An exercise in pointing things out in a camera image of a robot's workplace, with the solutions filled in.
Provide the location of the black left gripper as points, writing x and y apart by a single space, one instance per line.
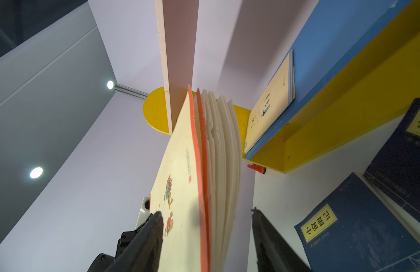
103 262

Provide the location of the yellow blue pink bookshelf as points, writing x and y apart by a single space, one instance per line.
356 67

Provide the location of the red-edged beige reading book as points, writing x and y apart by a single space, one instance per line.
197 186

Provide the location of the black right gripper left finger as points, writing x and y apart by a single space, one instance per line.
144 251

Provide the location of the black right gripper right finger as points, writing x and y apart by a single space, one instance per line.
273 253

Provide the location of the red tape dispenser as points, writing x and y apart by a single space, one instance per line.
257 168

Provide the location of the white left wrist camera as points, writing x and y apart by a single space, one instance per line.
144 212

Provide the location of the small dark blue poetry book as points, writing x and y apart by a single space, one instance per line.
395 170

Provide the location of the blue-edged beige reading book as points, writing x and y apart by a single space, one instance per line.
277 96

